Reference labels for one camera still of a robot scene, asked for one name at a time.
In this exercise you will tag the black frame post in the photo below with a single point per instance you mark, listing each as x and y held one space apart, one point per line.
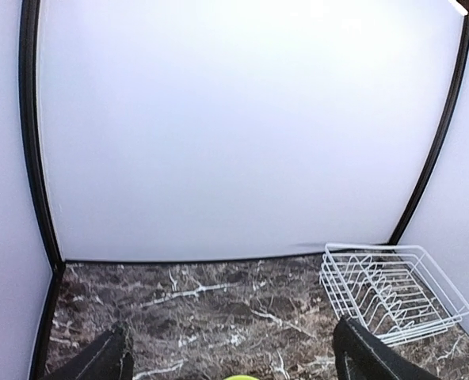
30 11
439 137

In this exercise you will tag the white wire dish rack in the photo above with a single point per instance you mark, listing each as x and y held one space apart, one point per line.
399 293

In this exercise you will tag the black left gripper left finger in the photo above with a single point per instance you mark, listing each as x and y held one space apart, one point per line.
109 356

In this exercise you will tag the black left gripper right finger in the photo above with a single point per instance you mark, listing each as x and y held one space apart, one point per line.
361 355

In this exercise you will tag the left black frame post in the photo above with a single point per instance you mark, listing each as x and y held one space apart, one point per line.
30 11

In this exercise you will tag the lime green cup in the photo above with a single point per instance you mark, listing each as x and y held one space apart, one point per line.
241 377

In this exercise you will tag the right black frame post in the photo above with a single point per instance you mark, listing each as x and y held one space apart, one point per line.
439 137

